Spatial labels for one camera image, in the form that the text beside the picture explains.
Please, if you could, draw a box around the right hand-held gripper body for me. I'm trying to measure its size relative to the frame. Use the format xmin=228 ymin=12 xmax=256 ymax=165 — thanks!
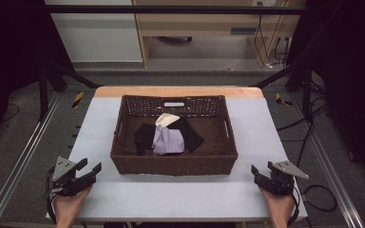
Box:
xmin=267 ymin=160 xmax=310 ymax=197

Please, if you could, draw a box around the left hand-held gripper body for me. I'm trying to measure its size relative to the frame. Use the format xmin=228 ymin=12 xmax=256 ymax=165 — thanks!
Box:
xmin=48 ymin=156 xmax=92 ymax=198

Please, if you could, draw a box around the person's right hand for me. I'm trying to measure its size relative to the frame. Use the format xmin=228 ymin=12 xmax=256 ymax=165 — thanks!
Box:
xmin=259 ymin=186 xmax=296 ymax=228

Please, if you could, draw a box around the person's left hand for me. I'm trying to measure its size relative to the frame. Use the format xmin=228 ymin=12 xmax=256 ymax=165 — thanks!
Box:
xmin=51 ymin=185 xmax=93 ymax=228

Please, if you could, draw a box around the black and yellow tape strip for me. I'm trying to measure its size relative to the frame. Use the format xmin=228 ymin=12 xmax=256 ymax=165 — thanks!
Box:
xmin=71 ymin=91 xmax=86 ymax=109
xmin=275 ymin=92 xmax=293 ymax=107

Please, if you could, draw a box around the small black cloth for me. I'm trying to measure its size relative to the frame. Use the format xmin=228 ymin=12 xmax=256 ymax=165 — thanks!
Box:
xmin=134 ymin=123 xmax=157 ymax=157

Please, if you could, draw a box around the black metal stand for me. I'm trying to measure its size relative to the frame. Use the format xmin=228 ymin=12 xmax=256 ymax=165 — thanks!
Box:
xmin=249 ymin=58 xmax=316 ymax=124
xmin=37 ymin=58 xmax=101 ymax=122

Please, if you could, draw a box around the white table mat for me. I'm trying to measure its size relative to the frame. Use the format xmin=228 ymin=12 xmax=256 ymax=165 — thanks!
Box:
xmin=46 ymin=96 xmax=308 ymax=222

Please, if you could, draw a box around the brown wicker basket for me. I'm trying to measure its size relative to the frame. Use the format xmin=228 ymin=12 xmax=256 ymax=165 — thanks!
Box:
xmin=109 ymin=94 xmax=240 ymax=177

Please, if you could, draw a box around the long black cloth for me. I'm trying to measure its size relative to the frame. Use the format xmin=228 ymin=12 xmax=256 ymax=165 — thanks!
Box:
xmin=166 ymin=116 xmax=205 ymax=154

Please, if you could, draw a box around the lavender cloth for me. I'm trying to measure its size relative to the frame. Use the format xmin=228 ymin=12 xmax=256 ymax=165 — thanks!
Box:
xmin=151 ymin=123 xmax=186 ymax=157

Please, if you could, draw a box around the cream cloth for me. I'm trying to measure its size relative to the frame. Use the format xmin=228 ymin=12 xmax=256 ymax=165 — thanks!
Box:
xmin=155 ymin=112 xmax=182 ymax=128

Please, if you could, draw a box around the dark curtain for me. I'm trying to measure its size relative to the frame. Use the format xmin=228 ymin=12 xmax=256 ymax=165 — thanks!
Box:
xmin=0 ymin=0 xmax=74 ymax=151
xmin=286 ymin=0 xmax=365 ymax=193

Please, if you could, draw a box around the white cabinet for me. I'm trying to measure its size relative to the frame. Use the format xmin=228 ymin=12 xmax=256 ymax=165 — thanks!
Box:
xmin=44 ymin=0 xmax=144 ymax=63

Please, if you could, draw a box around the wooden desk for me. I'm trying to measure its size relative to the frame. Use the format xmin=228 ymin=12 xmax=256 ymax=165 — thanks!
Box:
xmin=131 ymin=0 xmax=306 ymax=68

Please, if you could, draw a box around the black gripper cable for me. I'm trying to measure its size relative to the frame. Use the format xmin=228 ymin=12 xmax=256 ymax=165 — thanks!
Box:
xmin=287 ymin=185 xmax=301 ymax=226

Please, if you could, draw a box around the aluminium floor rail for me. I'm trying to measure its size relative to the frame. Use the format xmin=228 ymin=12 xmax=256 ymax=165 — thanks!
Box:
xmin=0 ymin=91 xmax=63 ymax=228
xmin=289 ymin=94 xmax=365 ymax=228

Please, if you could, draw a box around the black looped floor cable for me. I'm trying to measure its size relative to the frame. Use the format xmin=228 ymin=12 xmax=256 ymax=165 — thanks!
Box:
xmin=299 ymin=184 xmax=338 ymax=213

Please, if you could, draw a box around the yellow hanging cable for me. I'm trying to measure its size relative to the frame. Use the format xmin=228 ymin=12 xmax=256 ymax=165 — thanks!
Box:
xmin=261 ymin=12 xmax=287 ymax=65

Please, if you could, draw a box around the black horizontal frame bar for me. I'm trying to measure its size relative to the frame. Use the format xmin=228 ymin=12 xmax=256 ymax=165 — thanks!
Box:
xmin=46 ymin=4 xmax=310 ymax=16

